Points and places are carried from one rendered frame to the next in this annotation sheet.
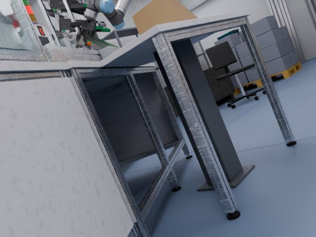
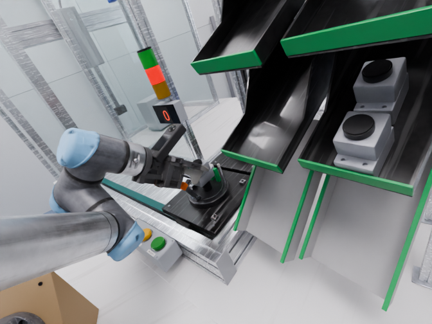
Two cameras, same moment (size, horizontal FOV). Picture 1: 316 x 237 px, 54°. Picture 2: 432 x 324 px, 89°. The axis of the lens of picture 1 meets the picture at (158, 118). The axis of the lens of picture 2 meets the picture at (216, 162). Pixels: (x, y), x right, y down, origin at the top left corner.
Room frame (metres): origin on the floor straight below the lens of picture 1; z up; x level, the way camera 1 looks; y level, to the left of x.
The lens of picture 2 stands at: (2.39, -0.15, 1.40)
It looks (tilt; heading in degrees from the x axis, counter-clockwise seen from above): 30 degrees down; 125
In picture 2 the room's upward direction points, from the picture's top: 20 degrees counter-clockwise
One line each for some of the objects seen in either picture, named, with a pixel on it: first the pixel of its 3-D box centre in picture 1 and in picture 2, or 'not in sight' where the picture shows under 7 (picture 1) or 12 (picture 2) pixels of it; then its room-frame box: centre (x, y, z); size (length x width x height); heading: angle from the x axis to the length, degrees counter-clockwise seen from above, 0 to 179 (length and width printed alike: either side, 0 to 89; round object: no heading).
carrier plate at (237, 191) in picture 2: not in sight; (210, 195); (2.01, 0.29, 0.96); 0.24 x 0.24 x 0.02; 75
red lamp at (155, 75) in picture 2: (27, 11); (155, 74); (1.86, 0.45, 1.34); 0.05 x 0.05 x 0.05
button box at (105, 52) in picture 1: (112, 53); (150, 242); (1.88, 0.10, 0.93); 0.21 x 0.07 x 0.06; 165
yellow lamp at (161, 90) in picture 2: (31, 19); (161, 89); (1.86, 0.45, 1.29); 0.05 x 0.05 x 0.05
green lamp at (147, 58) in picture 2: (24, 3); (148, 59); (1.86, 0.45, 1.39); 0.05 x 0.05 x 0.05
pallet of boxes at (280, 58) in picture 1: (256, 55); not in sight; (5.91, -2.19, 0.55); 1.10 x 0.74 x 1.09; 46
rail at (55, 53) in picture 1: (90, 60); (137, 213); (1.71, 0.21, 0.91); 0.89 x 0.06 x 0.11; 165
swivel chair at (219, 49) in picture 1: (233, 72); not in sight; (4.54, -1.28, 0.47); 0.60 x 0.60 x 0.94
